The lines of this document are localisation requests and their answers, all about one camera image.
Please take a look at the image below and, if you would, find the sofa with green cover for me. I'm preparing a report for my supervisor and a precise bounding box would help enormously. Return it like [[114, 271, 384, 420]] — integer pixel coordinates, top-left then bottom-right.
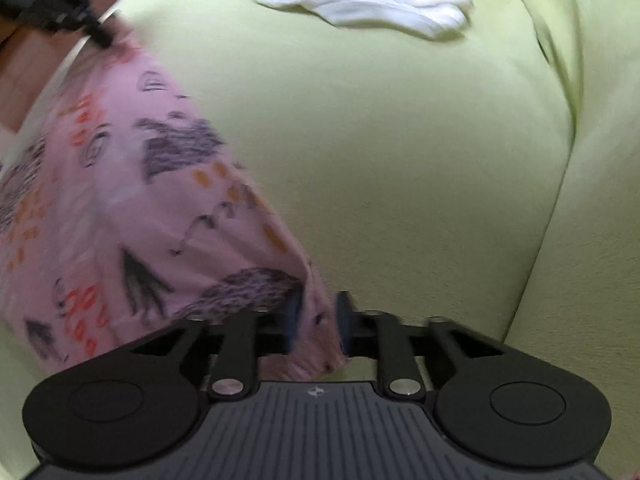
[[0, 0, 640, 480]]

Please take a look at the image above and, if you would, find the pink printed garment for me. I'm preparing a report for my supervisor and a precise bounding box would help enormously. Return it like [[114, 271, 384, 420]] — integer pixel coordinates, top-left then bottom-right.
[[0, 25, 351, 376]]

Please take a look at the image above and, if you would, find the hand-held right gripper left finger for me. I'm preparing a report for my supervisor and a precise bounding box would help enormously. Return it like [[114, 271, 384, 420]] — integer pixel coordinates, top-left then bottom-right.
[[132, 287, 306, 401]]

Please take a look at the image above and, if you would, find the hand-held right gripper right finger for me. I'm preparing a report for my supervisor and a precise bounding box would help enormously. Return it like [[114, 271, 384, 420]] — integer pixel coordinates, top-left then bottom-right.
[[334, 290, 506, 401]]

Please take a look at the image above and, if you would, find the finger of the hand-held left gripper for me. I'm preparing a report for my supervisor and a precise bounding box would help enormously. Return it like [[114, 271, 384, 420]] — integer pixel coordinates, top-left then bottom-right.
[[75, 12, 113, 51]]

